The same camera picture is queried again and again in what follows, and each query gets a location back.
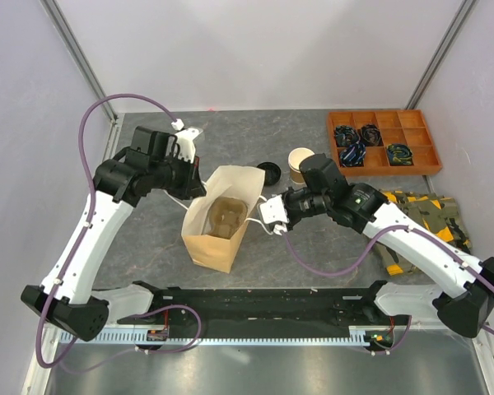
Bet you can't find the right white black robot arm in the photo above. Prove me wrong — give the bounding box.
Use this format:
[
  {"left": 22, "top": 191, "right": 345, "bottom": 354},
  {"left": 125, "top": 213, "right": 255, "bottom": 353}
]
[{"left": 279, "top": 154, "right": 494, "bottom": 338}]

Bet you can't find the stack of black lids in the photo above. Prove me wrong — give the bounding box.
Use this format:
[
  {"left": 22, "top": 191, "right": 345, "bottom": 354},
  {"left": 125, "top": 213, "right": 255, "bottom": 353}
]
[{"left": 257, "top": 161, "right": 282, "bottom": 187}]

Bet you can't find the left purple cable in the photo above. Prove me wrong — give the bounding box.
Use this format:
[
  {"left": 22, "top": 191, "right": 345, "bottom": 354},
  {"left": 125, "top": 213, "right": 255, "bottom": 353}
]
[{"left": 35, "top": 93, "right": 205, "bottom": 374}]

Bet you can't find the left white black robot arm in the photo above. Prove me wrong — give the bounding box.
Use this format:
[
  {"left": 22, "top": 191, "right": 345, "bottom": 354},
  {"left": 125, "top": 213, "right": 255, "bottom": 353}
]
[{"left": 21, "top": 127, "right": 206, "bottom": 342}]

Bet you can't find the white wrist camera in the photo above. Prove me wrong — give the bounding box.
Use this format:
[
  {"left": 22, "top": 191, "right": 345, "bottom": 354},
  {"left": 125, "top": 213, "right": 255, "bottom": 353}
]
[
  {"left": 171, "top": 118, "right": 203, "bottom": 163},
  {"left": 258, "top": 194, "right": 290, "bottom": 236}
]

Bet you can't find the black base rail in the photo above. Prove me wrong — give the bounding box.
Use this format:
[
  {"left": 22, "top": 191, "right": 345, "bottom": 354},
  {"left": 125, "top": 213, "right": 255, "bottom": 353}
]
[{"left": 119, "top": 281, "right": 408, "bottom": 337}]

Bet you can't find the stack of paper cups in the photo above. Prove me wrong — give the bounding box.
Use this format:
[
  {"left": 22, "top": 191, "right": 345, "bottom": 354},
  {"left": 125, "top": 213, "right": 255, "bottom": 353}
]
[{"left": 287, "top": 147, "right": 314, "bottom": 184}]

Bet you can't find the purple cable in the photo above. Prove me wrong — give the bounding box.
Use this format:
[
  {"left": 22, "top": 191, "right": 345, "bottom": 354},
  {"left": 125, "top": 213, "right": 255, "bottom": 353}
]
[
  {"left": 35, "top": 93, "right": 205, "bottom": 374},
  {"left": 282, "top": 225, "right": 494, "bottom": 357}
]

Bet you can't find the cardboard cup carrier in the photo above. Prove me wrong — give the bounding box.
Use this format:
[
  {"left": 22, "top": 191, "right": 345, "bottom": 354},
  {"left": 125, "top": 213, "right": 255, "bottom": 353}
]
[{"left": 207, "top": 197, "right": 248, "bottom": 239}]

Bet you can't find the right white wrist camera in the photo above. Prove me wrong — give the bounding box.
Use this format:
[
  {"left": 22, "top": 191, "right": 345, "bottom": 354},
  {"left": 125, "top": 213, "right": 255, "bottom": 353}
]
[{"left": 258, "top": 194, "right": 290, "bottom": 236}]

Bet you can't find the rolled blue striped sock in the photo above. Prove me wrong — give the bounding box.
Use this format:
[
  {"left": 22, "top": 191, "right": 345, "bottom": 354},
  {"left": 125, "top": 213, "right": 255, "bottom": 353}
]
[{"left": 338, "top": 142, "right": 366, "bottom": 167}]

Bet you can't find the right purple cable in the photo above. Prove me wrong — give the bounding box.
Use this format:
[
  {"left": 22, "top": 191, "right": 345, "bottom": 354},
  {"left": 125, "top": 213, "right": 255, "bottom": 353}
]
[{"left": 282, "top": 225, "right": 494, "bottom": 357}]

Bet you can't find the rolled blue yellow sock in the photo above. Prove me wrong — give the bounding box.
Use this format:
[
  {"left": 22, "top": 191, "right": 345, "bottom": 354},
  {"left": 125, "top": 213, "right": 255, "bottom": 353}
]
[{"left": 385, "top": 143, "right": 413, "bottom": 166}]

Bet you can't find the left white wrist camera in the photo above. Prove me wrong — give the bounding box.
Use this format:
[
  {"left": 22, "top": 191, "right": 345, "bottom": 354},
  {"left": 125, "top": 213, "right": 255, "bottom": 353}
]
[{"left": 171, "top": 118, "right": 203, "bottom": 163}]

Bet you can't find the brown paper bag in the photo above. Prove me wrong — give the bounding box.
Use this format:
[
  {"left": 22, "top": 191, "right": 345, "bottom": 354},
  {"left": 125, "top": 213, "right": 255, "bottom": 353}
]
[{"left": 181, "top": 165, "right": 265, "bottom": 273}]

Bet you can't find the rolled sock top left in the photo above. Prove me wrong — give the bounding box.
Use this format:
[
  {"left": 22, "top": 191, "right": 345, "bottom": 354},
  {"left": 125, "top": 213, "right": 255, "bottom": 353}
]
[{"left": 333, "top": 125, "right": 360, "bottom": 147}]

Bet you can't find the camouflage cloth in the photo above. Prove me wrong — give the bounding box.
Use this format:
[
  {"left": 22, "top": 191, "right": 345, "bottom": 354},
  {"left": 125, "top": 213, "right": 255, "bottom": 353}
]
[{"left": 374, "top": 190, "right": 473, "bottom": 277}]

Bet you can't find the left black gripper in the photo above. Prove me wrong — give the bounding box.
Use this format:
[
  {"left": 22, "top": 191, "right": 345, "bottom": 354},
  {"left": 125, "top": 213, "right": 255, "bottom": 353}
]
[{"left": 150, "top": 151, "right": 207, "bottom": 201}]

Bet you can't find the rolled brown sock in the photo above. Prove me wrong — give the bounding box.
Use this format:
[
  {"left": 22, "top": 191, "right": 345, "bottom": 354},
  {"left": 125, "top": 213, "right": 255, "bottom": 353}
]
[{"left": 360, "top": 123, "right": 382, "bottom": 146}]

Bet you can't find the orange compartment tray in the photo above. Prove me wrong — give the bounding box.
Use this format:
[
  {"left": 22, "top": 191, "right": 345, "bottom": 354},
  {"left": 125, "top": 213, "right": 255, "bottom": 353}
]
[{"left": 326, "top": 109, "right": 442, "bottom": 177}]

